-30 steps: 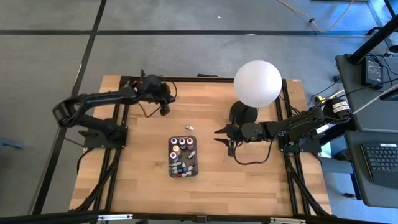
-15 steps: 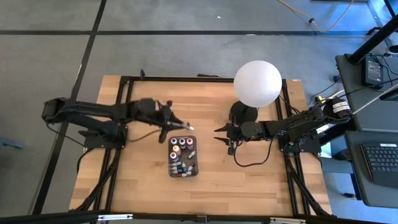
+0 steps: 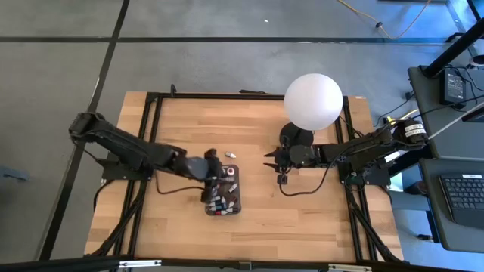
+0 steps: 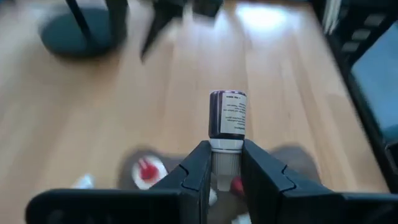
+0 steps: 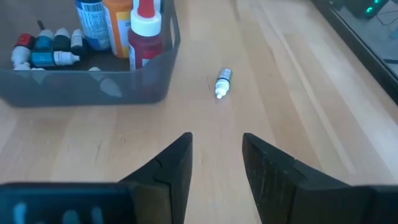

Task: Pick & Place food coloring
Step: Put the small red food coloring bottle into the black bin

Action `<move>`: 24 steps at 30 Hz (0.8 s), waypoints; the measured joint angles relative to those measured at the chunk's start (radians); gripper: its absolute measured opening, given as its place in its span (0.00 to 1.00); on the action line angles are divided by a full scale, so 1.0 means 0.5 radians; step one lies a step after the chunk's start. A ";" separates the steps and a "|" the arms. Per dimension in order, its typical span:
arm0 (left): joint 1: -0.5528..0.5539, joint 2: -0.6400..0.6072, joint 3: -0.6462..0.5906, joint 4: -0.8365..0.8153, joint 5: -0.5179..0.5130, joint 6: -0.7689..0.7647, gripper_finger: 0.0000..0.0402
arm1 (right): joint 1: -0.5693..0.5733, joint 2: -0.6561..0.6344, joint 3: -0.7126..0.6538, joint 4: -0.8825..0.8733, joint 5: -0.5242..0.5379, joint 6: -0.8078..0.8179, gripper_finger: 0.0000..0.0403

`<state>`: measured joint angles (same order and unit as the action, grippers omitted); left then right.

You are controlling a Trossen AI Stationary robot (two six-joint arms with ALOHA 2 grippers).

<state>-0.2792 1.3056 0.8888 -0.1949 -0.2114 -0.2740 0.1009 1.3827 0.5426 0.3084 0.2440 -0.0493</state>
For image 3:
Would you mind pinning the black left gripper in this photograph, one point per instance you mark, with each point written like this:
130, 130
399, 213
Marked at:
200, 168

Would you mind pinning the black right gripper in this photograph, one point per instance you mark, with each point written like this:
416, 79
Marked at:
285, 158

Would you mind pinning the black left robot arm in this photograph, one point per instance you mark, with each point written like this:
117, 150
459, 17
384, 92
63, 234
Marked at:
125, 145

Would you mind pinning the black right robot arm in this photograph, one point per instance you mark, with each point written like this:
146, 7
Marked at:
359, 149

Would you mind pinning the smoky transparent plastic bin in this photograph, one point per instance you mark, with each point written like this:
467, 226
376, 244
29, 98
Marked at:
236, 196

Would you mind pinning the white globe lamp black base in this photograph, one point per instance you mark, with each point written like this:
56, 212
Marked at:
314, 102

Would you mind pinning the flat black strip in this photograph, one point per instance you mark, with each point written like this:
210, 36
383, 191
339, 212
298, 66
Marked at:
252, 91

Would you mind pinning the small white label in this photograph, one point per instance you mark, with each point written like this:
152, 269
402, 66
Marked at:
361, 97

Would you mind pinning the gray desk with laptop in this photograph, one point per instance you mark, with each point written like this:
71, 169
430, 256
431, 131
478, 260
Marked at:
435, 211

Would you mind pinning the black desk foot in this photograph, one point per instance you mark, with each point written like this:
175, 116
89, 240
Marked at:
424, 237

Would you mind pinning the gray desk with adapter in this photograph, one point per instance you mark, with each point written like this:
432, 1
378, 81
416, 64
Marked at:
453, 132

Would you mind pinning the black power adapter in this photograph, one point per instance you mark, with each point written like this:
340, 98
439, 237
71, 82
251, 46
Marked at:
452, 87

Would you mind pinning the black laptop keyboard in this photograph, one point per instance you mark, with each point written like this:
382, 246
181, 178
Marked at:
465, 196

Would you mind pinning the black slanted pole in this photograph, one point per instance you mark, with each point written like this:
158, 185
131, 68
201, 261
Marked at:
453, 49

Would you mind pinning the black aluminium table frame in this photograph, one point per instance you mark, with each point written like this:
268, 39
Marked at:
227, 96

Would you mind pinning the black frame clamp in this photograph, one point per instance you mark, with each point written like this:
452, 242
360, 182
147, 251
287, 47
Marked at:
173, 89

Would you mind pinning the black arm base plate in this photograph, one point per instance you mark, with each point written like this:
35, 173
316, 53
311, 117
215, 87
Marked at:
113, 174
378, 177

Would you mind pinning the black camera rig bar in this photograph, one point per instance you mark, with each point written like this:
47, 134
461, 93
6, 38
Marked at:
56, 264

